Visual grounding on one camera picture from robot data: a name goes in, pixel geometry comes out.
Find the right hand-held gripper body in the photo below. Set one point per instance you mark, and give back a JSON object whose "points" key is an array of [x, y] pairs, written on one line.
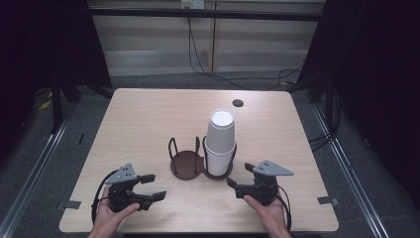
{"points": [[264, 186]]}

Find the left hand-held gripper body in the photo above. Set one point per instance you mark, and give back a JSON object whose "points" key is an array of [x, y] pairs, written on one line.
{"points": [[123, 193]]}

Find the stack of white paper cups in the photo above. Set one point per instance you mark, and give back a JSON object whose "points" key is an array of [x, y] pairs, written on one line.
{"points": [[220, 142]]}

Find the dark metal double cup holder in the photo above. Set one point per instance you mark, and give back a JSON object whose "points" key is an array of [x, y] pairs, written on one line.
{"points": [[186, 165]]}

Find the person's left hand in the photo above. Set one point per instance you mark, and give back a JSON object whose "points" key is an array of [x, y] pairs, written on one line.
{"points": [[107, 219]]}

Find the person's right hand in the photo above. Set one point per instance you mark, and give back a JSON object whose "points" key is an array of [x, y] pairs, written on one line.
{"points": [[272, 216]]}

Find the grey tape piece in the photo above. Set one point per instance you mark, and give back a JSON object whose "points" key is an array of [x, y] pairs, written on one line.
{"points": [[327, 200], [69, 204]]}

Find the dark round table grommet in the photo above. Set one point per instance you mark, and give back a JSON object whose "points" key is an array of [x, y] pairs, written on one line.
{"points": [[237, 103]]}

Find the small black floor strip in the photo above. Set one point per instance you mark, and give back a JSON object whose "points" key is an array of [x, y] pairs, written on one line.
{"points": [[81, 139]]}

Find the black metal stand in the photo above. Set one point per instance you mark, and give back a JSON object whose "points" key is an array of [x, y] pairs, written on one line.
{"points": [[56, 109]]}

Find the yellow floor tape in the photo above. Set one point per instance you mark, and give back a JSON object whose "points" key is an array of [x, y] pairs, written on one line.
{"points": [[45, 105]]}

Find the dark curtain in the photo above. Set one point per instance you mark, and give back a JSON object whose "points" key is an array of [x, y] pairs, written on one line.
{"points": [[39, 49], [379, 82]]}

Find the black horizontal bar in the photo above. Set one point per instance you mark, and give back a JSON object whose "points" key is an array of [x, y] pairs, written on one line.
{"points": [[148, 13]]}

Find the metal floor rail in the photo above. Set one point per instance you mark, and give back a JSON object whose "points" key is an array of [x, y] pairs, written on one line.
{"points": [[350, 165], [36, 168]]}

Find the vertical wall strip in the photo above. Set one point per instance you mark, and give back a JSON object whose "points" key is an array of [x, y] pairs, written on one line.
{"points": [[214, 36]]}

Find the white wall socket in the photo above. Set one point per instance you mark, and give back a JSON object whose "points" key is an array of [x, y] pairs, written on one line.
{"points": [[192, 4]]}

